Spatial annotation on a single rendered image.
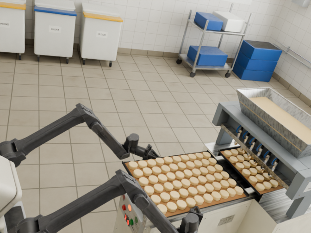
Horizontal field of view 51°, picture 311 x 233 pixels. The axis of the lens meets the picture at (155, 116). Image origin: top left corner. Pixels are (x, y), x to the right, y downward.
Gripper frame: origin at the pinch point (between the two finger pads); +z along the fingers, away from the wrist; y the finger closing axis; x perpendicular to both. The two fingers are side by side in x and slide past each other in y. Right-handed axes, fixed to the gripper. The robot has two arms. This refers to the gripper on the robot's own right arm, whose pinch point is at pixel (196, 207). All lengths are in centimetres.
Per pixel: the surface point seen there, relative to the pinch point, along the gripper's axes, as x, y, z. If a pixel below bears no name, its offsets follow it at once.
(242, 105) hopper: -9, 31, 66
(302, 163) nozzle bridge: -45, 26, 32
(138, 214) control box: 25.8, -11.0, -7.6
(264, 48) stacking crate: -54, -24, 448
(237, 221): -29.3, -26.2, 30.8
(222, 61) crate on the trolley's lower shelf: 4, -60, 423
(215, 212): -12.3, -11.9, 15.1
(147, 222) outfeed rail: 19.9, -6.6, -14.2
